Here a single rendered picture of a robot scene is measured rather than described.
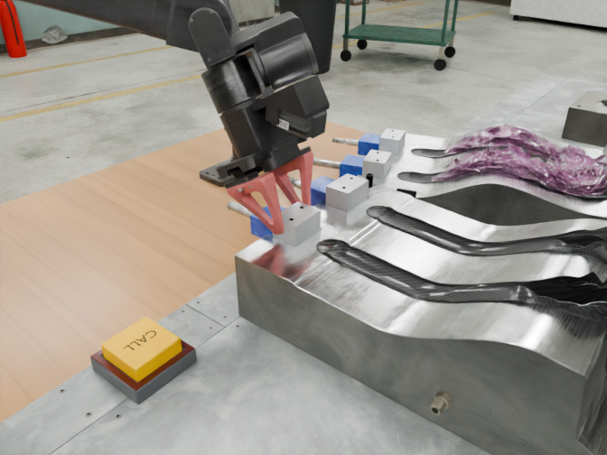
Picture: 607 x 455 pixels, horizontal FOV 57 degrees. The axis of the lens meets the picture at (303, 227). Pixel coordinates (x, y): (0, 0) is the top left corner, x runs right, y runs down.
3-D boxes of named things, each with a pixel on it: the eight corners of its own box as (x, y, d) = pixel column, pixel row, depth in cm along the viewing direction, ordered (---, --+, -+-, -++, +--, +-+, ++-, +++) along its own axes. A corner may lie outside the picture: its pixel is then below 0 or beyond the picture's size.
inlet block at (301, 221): (218, 230, 74) (214, 194, 71) (244, 215, 77) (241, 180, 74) (295, 264, 67) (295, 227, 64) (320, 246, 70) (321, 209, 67)
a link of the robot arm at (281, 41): (307, 60, 70) (273, -37, 63) (324, 79, 62) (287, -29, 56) (223, 97, 70) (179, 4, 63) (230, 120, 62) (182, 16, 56)
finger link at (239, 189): (324, 212, 67) (294, 140, 65) (287, 237, 62) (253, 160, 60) (286, 221, 72) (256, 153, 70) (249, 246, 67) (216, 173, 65)
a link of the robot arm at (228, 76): (275, 100, 68) (252, 46, 66) (277, 98, 62) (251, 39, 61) (223, 123, 68) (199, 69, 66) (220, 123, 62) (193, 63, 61)
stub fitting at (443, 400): (436, 400, 53) (426, 413, 51) (439, 387, 52) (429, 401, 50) (450, 406, 52) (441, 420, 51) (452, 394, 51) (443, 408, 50)
